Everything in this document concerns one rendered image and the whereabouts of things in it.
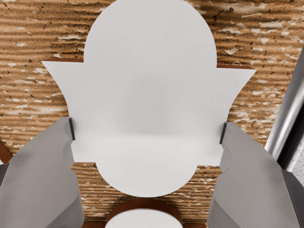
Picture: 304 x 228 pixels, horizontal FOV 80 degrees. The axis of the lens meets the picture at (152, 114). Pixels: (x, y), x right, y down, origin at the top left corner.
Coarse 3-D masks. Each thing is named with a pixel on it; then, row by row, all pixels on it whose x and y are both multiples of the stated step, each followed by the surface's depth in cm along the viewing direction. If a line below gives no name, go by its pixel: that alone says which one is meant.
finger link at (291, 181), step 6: (288, 174) 8; (288, 180) 7; (294, 180) 7; (288, 186) 7; (294, 186) 7; (300, 186) 7; (294, 192) 7; (300, 192) 7; (294, 198) 7; (300, 198) 7; (294, 204) 6; (300, 204) 6; (300, 210) 6; (300, 216) 6; (300, 222) 6
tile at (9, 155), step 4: (0, 140) 14; (0, 144) 14; (0, 148) 14; (4, 148) 14; (0, 152) 14; (4, 152) 14; (8, 152) 14; (0, 156) 14; (4, 156) 14; (8, 156) 14; (12, 156) 15; (0, 160) 14; (4, 160) 14; (8, 160) 14
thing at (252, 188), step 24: (240, 144) 9; (240, 168) 8; (264, 168) 8; (216, 192) 7; (240, 192) 7; (264, 192) 7; (288, 192) 7; (216, 216) 7; (240, 216) 6; (264, 216) 6; (288, 216) 6
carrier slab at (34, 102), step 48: (0, 0) 10; (48, 0) 10; (96, 0) 10; (192, 0) 10; (240, 0) 10; (288, 0) 10; (0, 48) 11; (48, 48) 11; (240, 48) 11; (288, 48) 11; (0, 96) 13; (48, 96) 13; (240, 96) 13; (96, 192) 17; (192, 192) 17
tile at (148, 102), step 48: (144, 0) 9; (96, 48) 10; (144, 48) 10; (192, 48) 10; (96, 96) 11; (144, 96) 11; (192, 96) 11; (96, 144) 13; (144, 144) 13; (192, 144) 13; (144, 192) 15
